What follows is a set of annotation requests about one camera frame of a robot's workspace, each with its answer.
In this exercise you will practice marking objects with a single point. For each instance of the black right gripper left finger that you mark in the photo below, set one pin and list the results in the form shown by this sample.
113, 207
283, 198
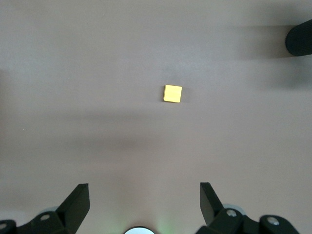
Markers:
70, 212

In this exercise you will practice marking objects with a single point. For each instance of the black round object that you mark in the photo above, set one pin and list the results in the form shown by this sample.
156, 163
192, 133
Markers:
301, 39

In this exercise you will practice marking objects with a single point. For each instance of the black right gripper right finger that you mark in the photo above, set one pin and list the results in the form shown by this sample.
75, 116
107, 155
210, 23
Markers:
214, 217

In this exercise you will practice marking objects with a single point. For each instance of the yellow block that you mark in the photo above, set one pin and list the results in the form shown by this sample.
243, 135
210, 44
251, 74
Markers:
172, 93

